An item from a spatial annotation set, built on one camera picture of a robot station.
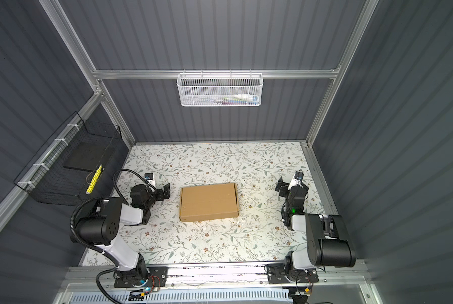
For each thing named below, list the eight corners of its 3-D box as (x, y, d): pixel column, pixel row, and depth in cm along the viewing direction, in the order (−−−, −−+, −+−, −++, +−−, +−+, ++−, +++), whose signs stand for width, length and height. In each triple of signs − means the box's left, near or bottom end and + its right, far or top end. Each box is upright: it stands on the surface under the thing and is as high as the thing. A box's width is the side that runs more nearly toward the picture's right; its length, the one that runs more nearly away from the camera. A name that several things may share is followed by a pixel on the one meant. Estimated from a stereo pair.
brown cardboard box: (178, 221, 90) (175, 216, 86) (184, 189, 102) (182, 183, 97) (239, 221, 90) (239, 216, 86) (238, 189, 102) (238, 183, 97)
